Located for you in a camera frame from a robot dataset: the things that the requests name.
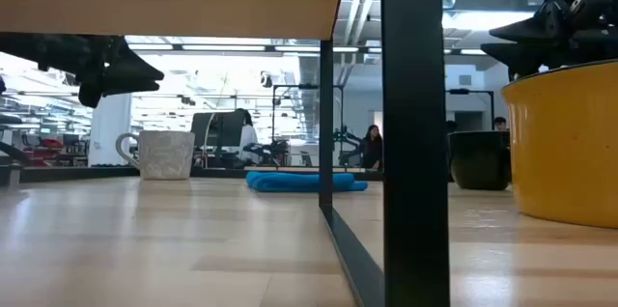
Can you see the yellow mug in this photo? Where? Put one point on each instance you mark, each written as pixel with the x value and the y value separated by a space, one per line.
pixel 565 143

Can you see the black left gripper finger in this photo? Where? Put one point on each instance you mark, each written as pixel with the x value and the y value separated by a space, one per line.
pixel 130 87
pixel 135 68

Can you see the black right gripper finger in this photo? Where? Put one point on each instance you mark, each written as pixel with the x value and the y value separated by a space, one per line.
pixel 536 24
pixel 531 58

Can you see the black mug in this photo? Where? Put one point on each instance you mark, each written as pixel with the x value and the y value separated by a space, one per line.
pixel 478 162

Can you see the person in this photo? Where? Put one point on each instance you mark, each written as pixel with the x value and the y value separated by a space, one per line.
pixel 248 138
pixel 372 150
pixel 500 124

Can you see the black aluminium table frame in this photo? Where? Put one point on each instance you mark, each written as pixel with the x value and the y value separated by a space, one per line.
pixel 72 173

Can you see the blue folded cloth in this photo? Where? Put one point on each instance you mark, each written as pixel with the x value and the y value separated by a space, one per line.
pixel 299 181

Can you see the white patterned mug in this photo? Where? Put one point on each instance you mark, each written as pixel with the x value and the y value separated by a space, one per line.
pixel 164 155

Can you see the black metal shelf frame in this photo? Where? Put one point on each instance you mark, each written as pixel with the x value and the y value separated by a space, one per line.
pixel 415 152

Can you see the background dark monitor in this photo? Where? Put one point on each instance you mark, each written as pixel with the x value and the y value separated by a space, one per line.
pixel 217 128

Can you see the white column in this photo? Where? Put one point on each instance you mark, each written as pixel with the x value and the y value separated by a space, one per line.
pixel 111 128

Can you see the background black stand frame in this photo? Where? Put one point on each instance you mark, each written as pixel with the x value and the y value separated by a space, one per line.
pixel 309 86
pixel 470 91

